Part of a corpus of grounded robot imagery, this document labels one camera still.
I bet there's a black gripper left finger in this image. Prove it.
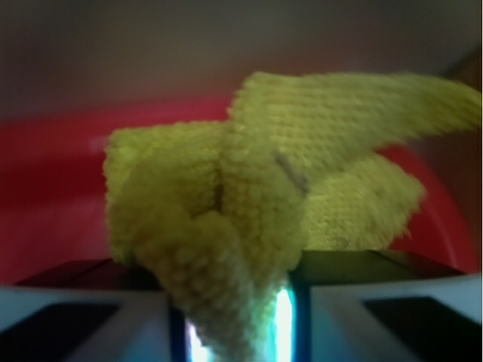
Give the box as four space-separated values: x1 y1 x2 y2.
1 260 211 361

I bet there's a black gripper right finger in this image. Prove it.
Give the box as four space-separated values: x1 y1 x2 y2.
275 251 482 361

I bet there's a yellow knitted cloth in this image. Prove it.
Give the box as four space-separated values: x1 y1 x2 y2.
103 72 482 361

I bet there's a red plastic tray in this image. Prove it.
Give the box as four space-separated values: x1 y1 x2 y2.
0 94 472 286

